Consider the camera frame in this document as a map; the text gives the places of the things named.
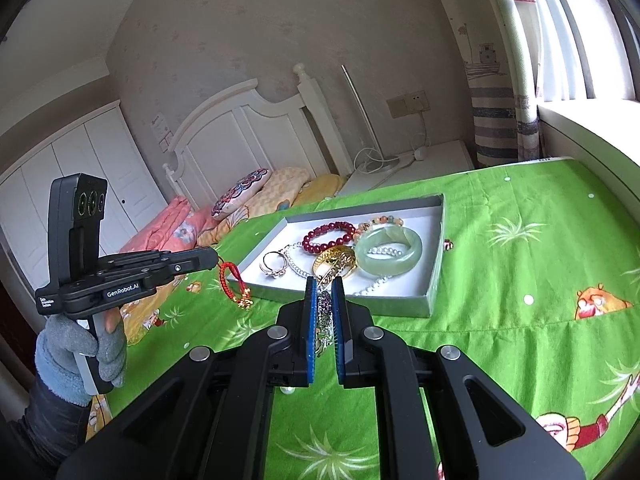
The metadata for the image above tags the white wardrobe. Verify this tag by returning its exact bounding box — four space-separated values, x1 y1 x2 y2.
0 100 169 291

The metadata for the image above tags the white rod lamp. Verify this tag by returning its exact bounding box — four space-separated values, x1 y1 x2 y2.
341 64 402 174

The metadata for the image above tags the red braided bracelet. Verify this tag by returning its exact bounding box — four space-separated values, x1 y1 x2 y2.
218 261 255 311

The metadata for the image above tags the yellow printed bed sheet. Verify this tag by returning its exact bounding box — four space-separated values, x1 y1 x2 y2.
292 174 349 208

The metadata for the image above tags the dark red bead bracelet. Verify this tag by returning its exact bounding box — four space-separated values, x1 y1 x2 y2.
301 221 357 256

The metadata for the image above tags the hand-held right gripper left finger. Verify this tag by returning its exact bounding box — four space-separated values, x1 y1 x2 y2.
55 275 321 480

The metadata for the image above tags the beige wall socket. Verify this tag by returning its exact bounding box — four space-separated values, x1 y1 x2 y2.
386 91 430 117

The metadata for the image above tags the window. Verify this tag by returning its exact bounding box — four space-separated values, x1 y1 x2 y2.
477 0 640 171

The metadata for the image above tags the yellow patterned pillow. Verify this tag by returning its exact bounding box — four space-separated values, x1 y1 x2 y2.
197 167 313 247

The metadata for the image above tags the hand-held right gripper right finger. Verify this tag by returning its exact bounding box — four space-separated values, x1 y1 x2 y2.
331 276 587 480

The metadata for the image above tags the silver ring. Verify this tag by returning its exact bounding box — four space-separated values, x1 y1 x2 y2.
259 250 292 279

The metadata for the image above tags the gold hair clip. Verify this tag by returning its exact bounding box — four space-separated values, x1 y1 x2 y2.
315 256 352 289

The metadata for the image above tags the silver jewelry box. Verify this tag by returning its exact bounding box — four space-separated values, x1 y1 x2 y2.
235 193 446 318

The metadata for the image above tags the printed beige curtain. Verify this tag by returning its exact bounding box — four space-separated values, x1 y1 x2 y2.
422 0 546 169

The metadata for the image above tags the pale green jade bangle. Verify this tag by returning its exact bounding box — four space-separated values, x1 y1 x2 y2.
354 226 424 279

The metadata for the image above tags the multicolour bead bracelet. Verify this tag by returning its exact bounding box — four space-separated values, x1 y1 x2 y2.
350 215 407 242

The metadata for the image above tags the person's left forearm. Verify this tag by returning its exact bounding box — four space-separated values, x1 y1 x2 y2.
7 372 98 480

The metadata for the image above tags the white nightstand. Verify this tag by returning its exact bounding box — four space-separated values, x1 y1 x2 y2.
335 140 476 199

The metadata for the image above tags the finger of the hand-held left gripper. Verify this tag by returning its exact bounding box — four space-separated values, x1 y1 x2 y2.
97 250 174 267
102 246 221 291

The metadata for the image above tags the person's left hand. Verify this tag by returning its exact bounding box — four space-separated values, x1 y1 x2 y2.
34 304 127 407

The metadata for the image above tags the white wooden headboard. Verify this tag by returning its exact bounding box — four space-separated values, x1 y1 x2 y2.
162 62 353 211

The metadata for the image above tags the white pearl necklace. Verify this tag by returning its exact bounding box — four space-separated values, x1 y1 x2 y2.
279 242 417 297

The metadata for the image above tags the gold bangle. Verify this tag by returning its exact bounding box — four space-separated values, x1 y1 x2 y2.
312 246 359 281

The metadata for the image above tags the round patterned cushion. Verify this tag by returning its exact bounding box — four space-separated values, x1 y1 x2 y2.
210 168 273 219

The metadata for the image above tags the white cable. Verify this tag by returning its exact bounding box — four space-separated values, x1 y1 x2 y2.
412 110 434 153

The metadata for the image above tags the green printed blanket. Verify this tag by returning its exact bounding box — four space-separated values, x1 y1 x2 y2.
87 157 640 480

